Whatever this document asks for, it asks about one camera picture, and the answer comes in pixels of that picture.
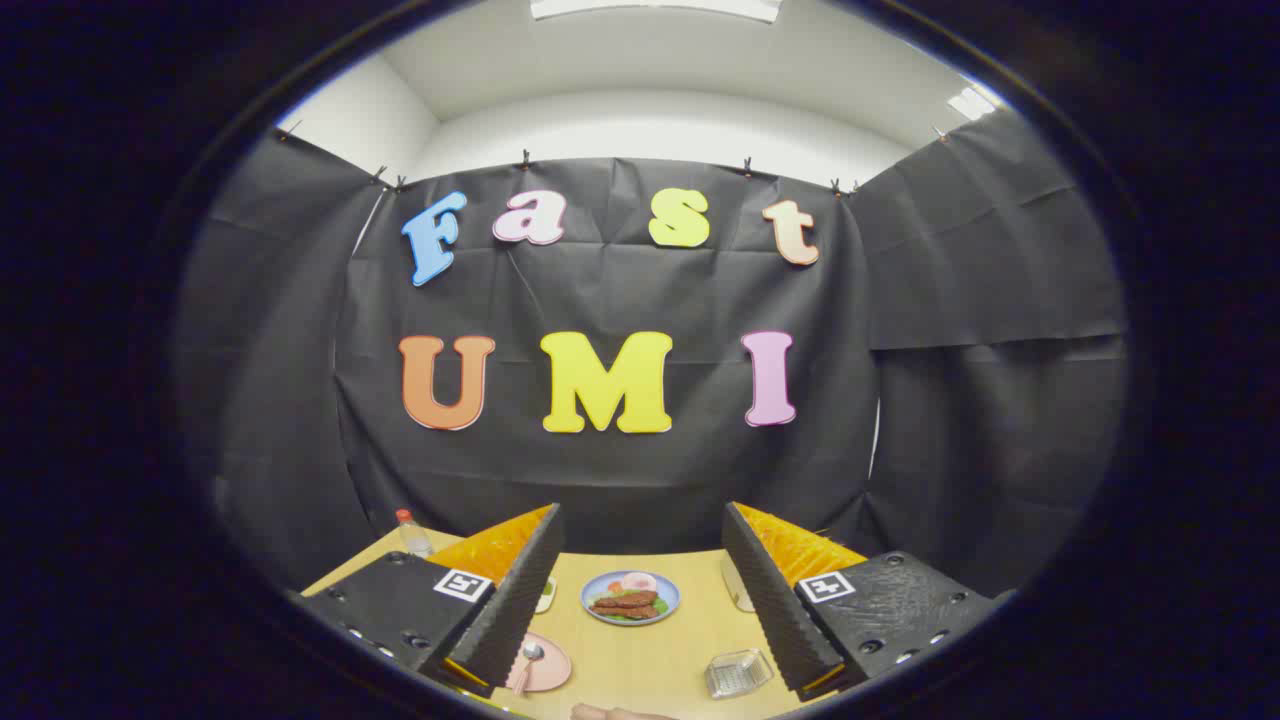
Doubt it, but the ceiling light panel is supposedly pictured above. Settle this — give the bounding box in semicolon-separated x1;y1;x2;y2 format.
530;0;783;23

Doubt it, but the white toaster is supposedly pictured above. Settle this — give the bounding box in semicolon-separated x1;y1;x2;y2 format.
721;555;757;614

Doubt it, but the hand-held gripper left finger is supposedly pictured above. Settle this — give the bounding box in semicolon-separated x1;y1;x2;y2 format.
290;503;566;699

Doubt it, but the clear water bottle red label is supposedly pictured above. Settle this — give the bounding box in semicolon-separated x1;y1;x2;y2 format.
395;508;435;559

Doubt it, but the blue plate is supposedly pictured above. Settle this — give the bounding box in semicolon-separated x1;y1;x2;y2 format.
581;570;681;627

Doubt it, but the metal wire cutlery basket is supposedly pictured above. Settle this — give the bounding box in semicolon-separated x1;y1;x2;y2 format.
705;648;775;699

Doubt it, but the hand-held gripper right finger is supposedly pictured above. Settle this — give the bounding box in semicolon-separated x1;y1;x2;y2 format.
722;502;1011;701

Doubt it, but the pink plate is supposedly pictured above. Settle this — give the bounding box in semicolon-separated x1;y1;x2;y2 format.
505;632;573;693

